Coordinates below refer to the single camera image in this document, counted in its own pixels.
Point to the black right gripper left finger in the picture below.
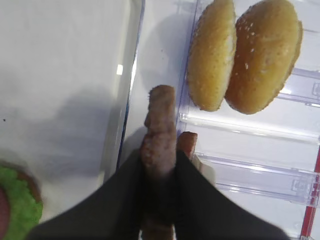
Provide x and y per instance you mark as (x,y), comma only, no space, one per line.
(113,212)

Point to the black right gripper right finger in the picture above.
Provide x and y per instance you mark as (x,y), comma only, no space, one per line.
(204,213)

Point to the brown meat patty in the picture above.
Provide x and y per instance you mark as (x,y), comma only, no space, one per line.
(158,156)
(186,142)

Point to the green lettuce leaf on tray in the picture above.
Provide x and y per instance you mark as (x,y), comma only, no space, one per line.
(25,212)

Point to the bun under lettuce on tray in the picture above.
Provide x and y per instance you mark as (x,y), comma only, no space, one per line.
(23,174)

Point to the red tomato slice on tray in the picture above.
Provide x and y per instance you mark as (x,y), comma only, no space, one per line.
(4,214)

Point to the white patty spacer block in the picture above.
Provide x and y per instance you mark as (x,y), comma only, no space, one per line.
(207,171)

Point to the clear acrylic right rack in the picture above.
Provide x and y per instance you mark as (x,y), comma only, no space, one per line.
(269,162)

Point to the cream metal tray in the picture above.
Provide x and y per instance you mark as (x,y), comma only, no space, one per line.
(62,87)

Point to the white paper tray liner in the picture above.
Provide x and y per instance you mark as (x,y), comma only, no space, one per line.
(50,75)

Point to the left golden bun half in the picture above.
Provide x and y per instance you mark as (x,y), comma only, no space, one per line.
(211,55)

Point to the right sesame bun half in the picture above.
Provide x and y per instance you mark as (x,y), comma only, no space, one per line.
(269,38)

